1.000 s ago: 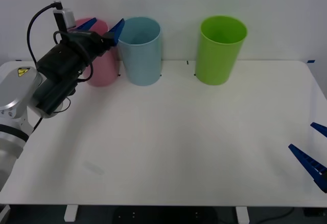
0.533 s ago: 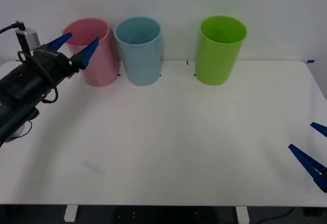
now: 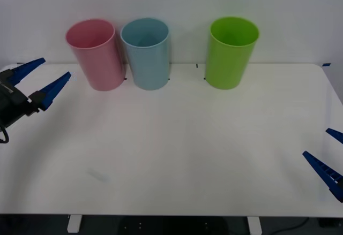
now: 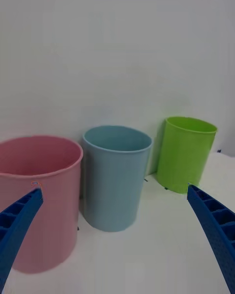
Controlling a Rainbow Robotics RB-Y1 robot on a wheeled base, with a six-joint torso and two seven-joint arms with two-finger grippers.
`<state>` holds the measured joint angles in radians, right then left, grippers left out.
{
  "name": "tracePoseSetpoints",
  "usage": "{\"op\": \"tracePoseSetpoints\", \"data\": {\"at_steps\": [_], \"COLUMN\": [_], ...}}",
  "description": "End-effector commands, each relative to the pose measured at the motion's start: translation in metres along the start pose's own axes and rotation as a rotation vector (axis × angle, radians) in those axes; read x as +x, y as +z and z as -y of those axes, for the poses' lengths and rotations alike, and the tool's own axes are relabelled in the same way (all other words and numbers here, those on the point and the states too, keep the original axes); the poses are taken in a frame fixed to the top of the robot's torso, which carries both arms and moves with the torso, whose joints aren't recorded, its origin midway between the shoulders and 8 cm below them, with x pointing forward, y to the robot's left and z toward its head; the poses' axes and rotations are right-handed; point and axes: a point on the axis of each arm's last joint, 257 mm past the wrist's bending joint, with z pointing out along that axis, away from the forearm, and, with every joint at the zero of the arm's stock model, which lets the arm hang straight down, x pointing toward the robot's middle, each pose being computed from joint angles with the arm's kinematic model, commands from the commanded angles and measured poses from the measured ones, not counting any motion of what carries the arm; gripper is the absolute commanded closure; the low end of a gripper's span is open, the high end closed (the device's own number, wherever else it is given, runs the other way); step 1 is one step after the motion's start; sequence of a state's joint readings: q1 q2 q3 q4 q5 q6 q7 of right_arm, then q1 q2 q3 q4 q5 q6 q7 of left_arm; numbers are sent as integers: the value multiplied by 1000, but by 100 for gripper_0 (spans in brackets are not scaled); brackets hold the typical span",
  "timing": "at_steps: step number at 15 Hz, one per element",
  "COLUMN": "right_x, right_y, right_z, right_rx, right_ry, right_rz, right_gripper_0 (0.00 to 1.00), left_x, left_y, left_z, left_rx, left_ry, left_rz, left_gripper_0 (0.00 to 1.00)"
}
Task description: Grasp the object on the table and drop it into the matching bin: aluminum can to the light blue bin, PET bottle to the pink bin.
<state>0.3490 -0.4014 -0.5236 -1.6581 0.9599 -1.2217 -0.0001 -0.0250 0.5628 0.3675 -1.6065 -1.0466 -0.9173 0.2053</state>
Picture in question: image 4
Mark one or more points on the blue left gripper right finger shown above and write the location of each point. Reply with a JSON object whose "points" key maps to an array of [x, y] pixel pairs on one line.
{"points": [[220, 237]]}

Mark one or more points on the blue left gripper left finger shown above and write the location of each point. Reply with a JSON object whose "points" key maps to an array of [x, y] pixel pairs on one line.
{"points": [[17, 230]]}

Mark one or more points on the pink plastic waste bin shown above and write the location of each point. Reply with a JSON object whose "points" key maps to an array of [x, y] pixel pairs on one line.
{"points": [[49, 213]]}

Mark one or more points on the green plastic waste bin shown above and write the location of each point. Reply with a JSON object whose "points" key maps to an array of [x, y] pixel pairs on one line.
{"points": [[183, 156]]}

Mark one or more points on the pale blue plastic waste bin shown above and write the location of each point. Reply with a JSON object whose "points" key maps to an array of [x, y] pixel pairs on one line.
{"points": [[112, 188]]}

